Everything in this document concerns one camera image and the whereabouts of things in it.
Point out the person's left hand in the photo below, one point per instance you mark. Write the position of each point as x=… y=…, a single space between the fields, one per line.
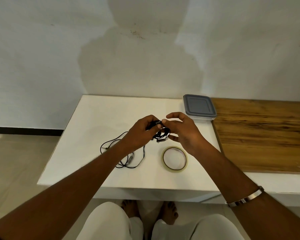
x=140 y=134

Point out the person's right hand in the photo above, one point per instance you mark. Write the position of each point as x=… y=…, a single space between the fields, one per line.
x=187 y=134

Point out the container with grey lid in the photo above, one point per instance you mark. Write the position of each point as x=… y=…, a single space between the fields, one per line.
x=198 y=106

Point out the clear tape roll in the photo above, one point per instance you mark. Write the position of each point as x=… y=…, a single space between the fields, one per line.
x=163 y=161

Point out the person's left forearm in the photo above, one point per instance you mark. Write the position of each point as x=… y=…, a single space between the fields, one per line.
x=65 y=197

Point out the person's right forearm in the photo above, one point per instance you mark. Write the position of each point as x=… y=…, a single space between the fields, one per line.
x=252 y=204

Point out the person's left foot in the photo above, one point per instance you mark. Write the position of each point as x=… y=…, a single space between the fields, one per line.
x=130 y=208

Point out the person's foot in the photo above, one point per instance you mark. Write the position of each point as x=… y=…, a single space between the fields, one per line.
x=130 y=208
x=168 y=212

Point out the person's right foot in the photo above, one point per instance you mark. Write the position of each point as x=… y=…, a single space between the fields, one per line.
x=168 y=212

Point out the person's white trousers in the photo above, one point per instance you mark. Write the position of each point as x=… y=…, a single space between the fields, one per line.
x=105 y=222

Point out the brown wooden board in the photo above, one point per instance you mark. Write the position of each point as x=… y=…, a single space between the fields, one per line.
x=265 y=137

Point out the black skirting board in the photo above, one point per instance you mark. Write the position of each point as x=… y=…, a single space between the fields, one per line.
x=27 y=131

